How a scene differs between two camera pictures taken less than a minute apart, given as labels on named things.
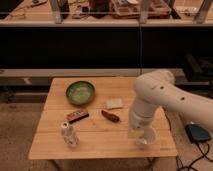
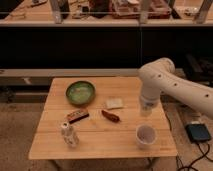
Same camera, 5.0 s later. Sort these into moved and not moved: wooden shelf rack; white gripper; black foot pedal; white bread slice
Moved: white gripper
Not moved: black foot pedal; wooden shelf rack; white bread slice
